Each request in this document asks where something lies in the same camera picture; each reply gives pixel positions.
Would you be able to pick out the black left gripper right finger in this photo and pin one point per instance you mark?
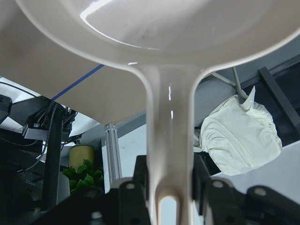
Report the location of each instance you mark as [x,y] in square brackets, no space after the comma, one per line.
[199,177]

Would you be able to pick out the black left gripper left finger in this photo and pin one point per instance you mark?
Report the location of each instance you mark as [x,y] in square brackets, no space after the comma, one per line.
[141,182]

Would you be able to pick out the beige plastic dustpan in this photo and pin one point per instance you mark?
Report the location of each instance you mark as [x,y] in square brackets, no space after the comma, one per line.
[154,53]

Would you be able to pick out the white tied cloth bag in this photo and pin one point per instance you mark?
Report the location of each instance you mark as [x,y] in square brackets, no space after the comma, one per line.
[240,137]

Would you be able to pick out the green artificial plant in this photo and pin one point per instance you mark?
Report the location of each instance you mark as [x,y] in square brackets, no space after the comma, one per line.
[85,176]

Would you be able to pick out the yellow cylinder roll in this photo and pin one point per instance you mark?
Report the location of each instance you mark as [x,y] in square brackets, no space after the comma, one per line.
[78,154]

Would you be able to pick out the aluminium frame post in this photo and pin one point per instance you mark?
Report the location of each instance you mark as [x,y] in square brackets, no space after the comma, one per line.
[113,153]

